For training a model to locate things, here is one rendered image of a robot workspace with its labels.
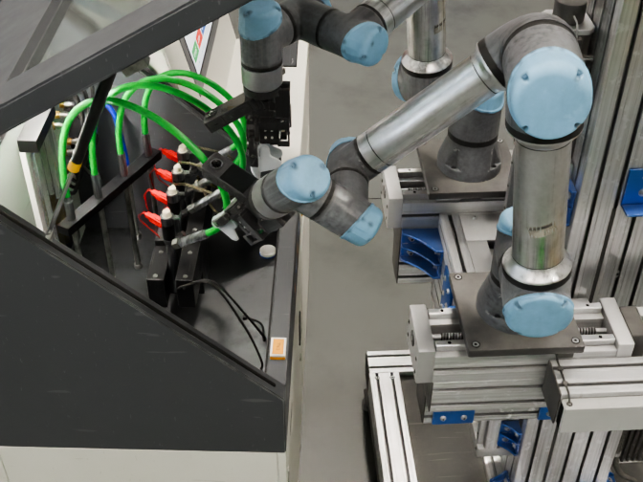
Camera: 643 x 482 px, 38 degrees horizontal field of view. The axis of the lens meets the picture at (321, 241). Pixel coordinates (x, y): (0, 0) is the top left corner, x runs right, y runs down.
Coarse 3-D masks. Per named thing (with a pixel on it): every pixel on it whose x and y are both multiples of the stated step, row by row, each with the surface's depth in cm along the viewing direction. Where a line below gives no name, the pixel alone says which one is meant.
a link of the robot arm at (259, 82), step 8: (248, 72) 166; (272, 72) 166; (280, 72) 168; (248, 80) 167; (256, 80) 167; (264, 80) 167; (272, 80) 167; (280, 80) 169; (248, 88) 168; (256, 88) 168; (264, 88) 168; (272, 88) 168
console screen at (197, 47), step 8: (208, 24) 250; (216, 24) 260; (200, 32) 241; (208, 32) 249; (184, 40) 225; (192, 40) 232; (200, 40) 239; (208, 40) 247; (184, 48) 224; (192, 48) 231; (200, 48) 238; (208, 48) 246; (192, 56) 230; (200, 56) 237; (208, 56) 245; (192, 64) 229; (200, 64) 235; (208, 64) 243; (200, 72) 234; (200, 96) 231
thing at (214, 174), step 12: (216, 156) 165; (204, 168) 163; (216, 168) 163; (228, 168) 164; (240, 168) 164; (216, 180) 163; (228, 180) 162; (240, 180) 163; (252, 180) 163; (228, 192) 164; (240, 192) 161
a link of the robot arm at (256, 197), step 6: (258, 180) 158; (258, 186) 155; (252, 192) 158; (258, 192) 155; (252, 198) 158; (258, 198) 155; (258, 204) 156; (264, 204) 155; (258, 210) 157; (264, 210) 156; (270, 210) 155; (270, 216) 158; (276, 216) 157
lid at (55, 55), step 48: (48, 0) 165; (96, 0) 155; (144, 0) 141; (192, 0) 124; (240, 0) 123; (0, 48) 158; (48, 48) 150; (96, 48) 130; (144, 48) 128; (0, 96) 138; (48, 96) 133
